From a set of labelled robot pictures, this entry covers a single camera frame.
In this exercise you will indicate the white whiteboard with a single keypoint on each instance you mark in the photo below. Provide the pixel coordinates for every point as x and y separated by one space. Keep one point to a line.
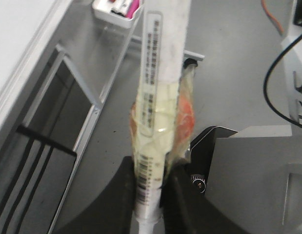
26 26

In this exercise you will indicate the lower black capped marker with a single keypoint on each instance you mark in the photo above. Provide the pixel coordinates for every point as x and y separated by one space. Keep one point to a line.
121 7

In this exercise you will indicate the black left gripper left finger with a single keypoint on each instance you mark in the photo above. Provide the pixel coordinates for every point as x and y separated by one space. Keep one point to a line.
111 211

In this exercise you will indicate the white plastic marker tray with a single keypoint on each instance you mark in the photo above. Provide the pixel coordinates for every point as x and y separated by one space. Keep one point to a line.
102 11

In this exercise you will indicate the pink whiteboard eraser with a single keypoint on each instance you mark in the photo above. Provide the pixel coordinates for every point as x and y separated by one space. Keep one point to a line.
133 8

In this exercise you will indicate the grey metal bracket panel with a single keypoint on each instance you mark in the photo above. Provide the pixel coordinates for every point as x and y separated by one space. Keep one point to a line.
61 106

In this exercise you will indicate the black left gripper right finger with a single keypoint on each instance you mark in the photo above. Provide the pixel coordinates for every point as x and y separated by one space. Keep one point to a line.
185 211

